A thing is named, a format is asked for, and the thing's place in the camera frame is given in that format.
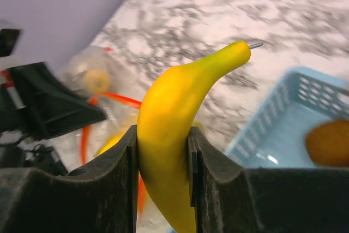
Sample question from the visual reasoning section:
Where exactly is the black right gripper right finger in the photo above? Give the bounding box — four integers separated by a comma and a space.
188, 127, 348, 232

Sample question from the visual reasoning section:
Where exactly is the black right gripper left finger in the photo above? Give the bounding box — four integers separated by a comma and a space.
1, 126, 138, 232

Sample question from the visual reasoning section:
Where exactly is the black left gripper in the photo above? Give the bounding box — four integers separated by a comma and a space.
1, 62, 106, 140

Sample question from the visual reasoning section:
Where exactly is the clear zip bag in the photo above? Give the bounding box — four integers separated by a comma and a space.
79, 91, 197, 228
59, 46, 118, 98

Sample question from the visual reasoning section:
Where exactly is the single yellow banana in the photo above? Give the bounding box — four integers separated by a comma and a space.
137, 41, 251, 232

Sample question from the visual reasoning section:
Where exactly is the brown kiwi fruit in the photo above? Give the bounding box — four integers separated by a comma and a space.
305, 119, 348, 167

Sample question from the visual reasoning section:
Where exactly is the clear zip top bag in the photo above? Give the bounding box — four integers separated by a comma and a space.
59, 46, 118, 98

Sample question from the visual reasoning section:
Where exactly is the yellow banana bunch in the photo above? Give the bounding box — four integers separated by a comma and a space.
95, 118, 137, 157

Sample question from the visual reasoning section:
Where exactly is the light blue plastic basket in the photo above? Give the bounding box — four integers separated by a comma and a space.
222, 67, 348, 169

